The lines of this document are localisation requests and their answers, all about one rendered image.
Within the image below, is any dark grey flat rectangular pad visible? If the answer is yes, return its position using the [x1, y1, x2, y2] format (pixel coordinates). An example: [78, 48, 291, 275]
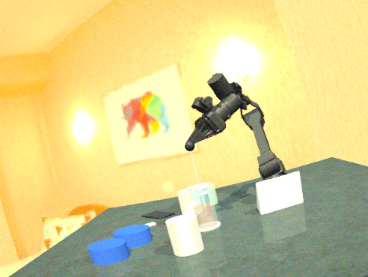
[141, 211, 175, 219]

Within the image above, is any pale green cylinder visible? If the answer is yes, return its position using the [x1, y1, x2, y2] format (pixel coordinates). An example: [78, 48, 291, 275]
[210, 184, 218, 204]

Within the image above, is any glass french press with black knob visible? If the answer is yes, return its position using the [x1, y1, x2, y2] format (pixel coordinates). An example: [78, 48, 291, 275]
[185, 141, 221, 232]

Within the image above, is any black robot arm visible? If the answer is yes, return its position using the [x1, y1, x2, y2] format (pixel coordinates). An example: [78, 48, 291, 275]
[191, 73, 287, 181]

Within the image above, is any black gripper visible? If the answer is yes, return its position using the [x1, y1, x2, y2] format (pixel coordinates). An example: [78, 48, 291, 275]
[186, 102, 233, 144]

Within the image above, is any blue cylinder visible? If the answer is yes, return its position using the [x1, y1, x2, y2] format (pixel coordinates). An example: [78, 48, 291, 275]
[88, 238, 130, 265]
[114, 225, 153, 248]

